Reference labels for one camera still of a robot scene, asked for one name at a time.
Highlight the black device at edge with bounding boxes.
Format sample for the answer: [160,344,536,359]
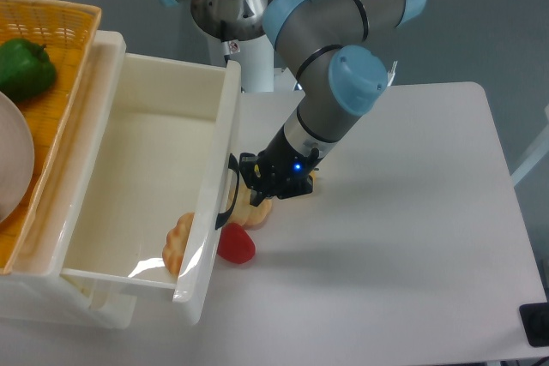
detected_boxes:
[519,303,549,347]

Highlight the red bell pepper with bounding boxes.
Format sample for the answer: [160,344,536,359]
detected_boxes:
[217,223,256,264]

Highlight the beige round plate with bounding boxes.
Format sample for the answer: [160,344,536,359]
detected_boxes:
[0,93,34,221]

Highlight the orange wicker basket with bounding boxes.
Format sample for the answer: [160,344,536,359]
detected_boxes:
[1,0,102,275]

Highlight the white drawer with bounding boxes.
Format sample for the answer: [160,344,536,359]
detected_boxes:
[62,54,241,325]

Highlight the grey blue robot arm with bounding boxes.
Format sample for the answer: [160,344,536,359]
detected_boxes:
[160,0,426,206]

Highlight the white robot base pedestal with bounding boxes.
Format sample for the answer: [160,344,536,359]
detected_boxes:
[190,0,311,93]

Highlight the green bell pepper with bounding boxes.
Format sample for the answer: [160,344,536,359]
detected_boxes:
[1,39,57,103]

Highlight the beige bread roll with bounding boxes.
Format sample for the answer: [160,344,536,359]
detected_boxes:
[227,184,272,226]

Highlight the white drawer cabinet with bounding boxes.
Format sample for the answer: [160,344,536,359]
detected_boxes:
[1,31,136,328]

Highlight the orange croissant bread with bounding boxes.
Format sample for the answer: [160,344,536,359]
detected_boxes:
[162,213,195,276]

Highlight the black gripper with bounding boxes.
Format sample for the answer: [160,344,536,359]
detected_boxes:
[238,129,320,207]

